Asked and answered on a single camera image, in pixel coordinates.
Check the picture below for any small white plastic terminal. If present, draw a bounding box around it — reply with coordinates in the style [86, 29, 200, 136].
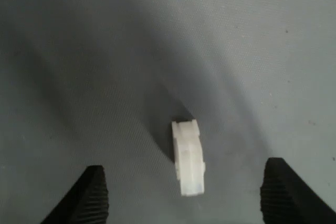
[172, 119, 206, 197]

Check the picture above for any dark grey mat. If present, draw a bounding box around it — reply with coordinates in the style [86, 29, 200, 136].
[0, 0, 336, 224]

